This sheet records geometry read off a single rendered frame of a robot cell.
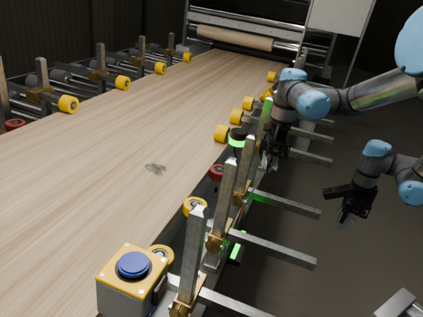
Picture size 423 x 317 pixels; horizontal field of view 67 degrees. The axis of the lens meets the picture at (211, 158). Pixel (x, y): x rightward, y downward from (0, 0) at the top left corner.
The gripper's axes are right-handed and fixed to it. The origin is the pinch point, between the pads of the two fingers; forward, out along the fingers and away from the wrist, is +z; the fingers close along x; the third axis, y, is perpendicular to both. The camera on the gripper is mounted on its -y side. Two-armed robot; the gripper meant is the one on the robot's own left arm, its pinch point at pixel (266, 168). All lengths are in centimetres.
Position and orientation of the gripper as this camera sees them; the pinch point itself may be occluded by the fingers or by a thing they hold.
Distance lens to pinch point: 113.8
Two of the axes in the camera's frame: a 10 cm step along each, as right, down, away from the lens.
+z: -1.4, 8.6, 4.9
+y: 0.0, 5.0, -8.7
